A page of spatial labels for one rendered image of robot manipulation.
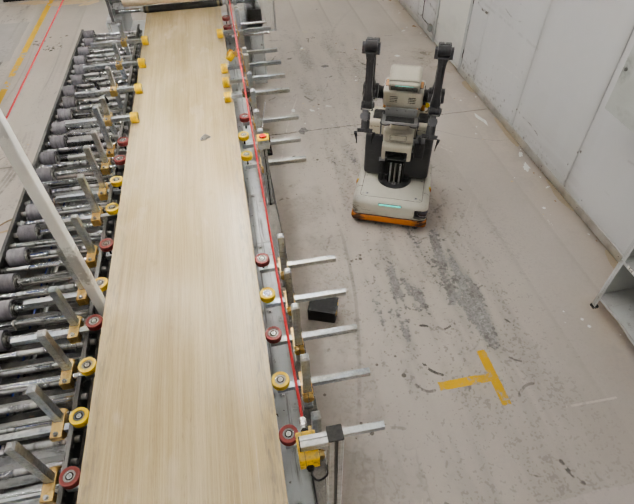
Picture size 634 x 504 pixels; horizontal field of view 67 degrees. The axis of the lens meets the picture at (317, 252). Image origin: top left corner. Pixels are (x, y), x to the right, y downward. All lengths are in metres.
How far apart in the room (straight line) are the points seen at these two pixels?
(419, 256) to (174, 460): 2.52
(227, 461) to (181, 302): 0.86
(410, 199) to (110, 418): 2.74
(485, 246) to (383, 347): 1.32
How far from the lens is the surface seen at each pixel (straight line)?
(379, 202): 3.98
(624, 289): 4.07
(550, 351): 3.67
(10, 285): 3.15
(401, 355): 3.37
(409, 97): 3.50
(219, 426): 2.17
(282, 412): 2.47
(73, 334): 2.69
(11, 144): 2.13
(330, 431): 1.25
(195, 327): 2.45
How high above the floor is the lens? 2.85
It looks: 47 degrees down
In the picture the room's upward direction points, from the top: 2 degrees counter-clockwise
